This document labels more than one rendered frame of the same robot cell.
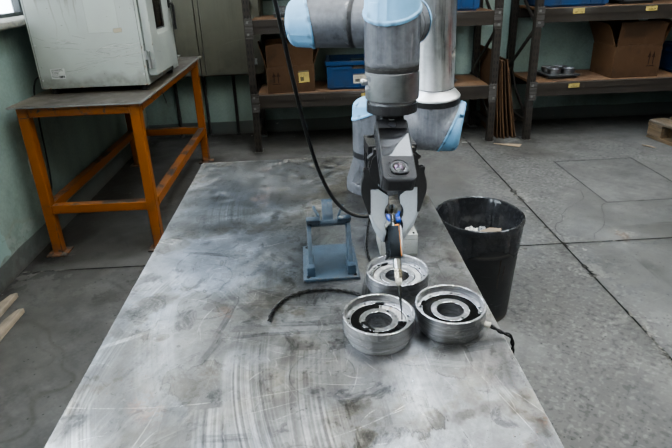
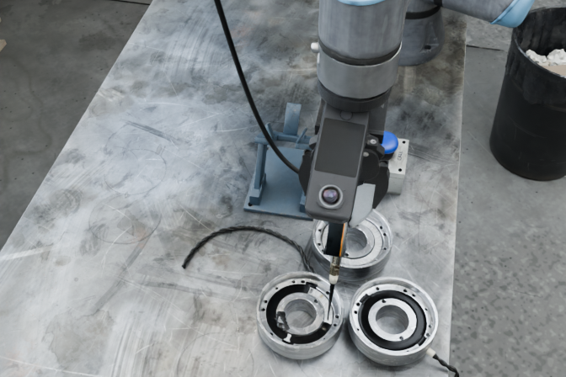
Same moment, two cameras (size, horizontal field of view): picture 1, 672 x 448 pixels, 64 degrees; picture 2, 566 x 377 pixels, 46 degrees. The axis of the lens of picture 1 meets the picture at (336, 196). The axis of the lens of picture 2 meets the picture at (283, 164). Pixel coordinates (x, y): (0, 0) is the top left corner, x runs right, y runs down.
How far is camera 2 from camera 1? 0.38 m
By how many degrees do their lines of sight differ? 27
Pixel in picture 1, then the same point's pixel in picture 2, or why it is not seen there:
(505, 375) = not seen: outside the picture
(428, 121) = not seen: outside the picture
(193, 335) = (95, 266)
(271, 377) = (159, 356)
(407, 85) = (370, 79)
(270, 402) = not seen: outside the picture
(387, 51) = (343, 34)
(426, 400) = not seen: outside the picture
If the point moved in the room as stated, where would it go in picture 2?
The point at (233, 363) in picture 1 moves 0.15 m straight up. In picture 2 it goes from (125, 322) to (102, 253)
